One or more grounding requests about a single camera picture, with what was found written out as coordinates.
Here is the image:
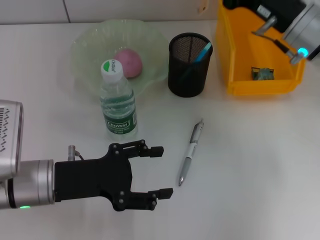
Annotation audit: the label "right gripper connector cable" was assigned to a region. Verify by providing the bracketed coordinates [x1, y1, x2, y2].
[251, 16, 305, 65]

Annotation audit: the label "yellow plastic bin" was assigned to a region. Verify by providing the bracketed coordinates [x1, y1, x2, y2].
[215, 0, 307, 96]

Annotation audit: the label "pink peach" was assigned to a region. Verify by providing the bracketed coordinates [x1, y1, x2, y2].
[113, 49, 144, 80]

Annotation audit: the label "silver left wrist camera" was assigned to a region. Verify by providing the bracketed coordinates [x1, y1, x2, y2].
[0, 99, 24, 180]

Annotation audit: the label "white grey ballpoint pen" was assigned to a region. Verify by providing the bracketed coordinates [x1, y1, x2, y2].
[178, 118, 205, 187]

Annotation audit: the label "black mesh pen holder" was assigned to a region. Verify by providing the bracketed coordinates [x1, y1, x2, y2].
[167, 32, 214, 98]

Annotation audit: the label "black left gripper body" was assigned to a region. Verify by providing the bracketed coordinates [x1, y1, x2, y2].
[54, 143, 133, 212]

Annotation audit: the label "clear green-label water bottle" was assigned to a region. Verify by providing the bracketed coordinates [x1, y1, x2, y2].
[99, 59, 138, 137]

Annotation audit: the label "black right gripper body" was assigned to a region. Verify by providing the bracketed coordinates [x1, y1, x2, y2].
[222, 0, 301, 32]

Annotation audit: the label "blue plastic scissors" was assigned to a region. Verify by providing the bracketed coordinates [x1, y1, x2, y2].
[178, 41, 213, 83]

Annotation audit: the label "left gripper connector cable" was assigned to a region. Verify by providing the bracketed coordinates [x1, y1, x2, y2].
[67, 144, 86, 161]

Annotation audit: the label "gripper connector cable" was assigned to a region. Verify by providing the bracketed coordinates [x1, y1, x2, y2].
[67, 144, 86, 161]
[251, 16, 305, 65]

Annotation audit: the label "green glass fruit plate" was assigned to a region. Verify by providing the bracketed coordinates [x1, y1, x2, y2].
[71, 19, 169, 101]

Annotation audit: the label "green plastic wrapper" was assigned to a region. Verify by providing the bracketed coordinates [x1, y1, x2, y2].
[251, 66, 276, 81]

